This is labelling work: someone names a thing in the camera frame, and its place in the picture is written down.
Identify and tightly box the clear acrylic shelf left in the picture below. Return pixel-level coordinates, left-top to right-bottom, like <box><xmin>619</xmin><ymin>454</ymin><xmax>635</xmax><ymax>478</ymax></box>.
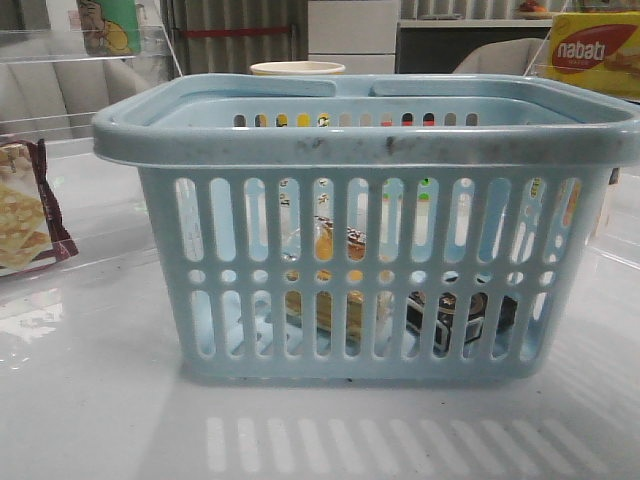
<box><xmin>1</xmin><ymin>26</ymin><xmax>181</xmax><ymax>143</ymax></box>

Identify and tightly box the packaged bread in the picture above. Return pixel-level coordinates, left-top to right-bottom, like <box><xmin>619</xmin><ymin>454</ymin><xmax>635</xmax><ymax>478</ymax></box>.
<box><xmin>285</xmin><ymin>216</ymin><xmax>395</xmax><ymax>349</ymax></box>

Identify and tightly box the clear acrylic shelf right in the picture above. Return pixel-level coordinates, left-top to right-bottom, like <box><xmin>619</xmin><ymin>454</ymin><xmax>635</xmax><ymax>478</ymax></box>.
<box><xmin>528</xmin><ymin>1</ymin><xmax>639</xmax><ymax>263</ymax></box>

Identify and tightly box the yellow popcorn paper cup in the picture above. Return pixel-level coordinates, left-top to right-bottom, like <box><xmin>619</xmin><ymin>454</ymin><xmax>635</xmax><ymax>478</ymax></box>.
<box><xmin>250</xmin><ymin>60</ymin><xmax>346</xmax><ymax>76</ymax></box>

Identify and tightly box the black tissue pack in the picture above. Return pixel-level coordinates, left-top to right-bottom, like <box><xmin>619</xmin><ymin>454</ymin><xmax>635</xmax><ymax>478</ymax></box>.
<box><xmin>406</xmin><ymin>291</ymin><xmax>519</xmax><ymax>358</ymax></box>

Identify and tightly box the clear acrylic shelf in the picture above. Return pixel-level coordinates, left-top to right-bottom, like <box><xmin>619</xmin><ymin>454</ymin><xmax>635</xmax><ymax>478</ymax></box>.
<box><xmin>528</xmin><ymin>1</ymin><xmax>639</xmax><ymax>263</ymax></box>
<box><xmin>1</xmin><ymin>26</ymin><xmax>181</xmax><ymax>143</ymax></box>

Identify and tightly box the yellow nabati wafer box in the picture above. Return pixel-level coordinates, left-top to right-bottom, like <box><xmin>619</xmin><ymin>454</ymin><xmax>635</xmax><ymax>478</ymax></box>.
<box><xmin>544</xmin><ymin>11</ymin><xmax>639</xmax><ymax>100</ymax></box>

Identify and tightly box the white drawer cabinet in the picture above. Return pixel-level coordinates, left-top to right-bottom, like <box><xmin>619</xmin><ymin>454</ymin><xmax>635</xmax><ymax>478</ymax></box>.
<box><xmin>307</xmin><ymin>1</ymin><xmax>400</xmax><ymax>74</ymax></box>

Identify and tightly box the brown cracker snack packet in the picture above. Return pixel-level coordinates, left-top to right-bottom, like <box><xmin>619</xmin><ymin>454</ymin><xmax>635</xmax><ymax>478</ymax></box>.
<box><xmin>1</xmin><ymin>140</ymin><xmax>79</xmax><ymax>277</ymax></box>

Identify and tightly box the light blue plastic basket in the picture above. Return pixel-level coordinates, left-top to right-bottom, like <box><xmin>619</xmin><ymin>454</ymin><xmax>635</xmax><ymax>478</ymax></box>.
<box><xmin>93</xmin><ymin>74</ymin><xmax>639</xmax><ymax>381</ymax></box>

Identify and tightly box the beige chair back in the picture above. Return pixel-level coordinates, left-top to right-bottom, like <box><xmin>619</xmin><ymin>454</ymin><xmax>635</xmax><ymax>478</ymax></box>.
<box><xmin>453</xmin><ymin>38</ymin><xmax>548</xmax><ymax>76</ymax></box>

